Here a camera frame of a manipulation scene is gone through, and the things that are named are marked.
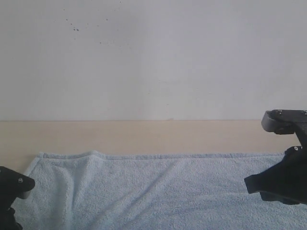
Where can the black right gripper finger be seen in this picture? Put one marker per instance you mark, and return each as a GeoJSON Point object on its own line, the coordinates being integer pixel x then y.
{"type": "Point", "coordinates": [275, 180]}
{"type": "Point", "coordinates": [292, 198]}

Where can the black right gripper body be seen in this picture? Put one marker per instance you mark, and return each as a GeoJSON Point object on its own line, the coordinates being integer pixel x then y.
{"type": "Point", "coordinates": [296, 161]}

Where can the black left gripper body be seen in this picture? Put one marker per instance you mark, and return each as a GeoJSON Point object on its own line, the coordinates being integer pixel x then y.
{"type": "Point", "coordinates": [7, 214]}

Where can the light blue fluffy towel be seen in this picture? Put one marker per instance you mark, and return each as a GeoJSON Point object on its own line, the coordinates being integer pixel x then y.
{"type": "Point", "coordinates": [94, 191]}

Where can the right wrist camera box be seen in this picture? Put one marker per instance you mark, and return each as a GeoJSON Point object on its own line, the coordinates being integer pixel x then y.
{"type": "Point", "coordinates": [285, 122]}

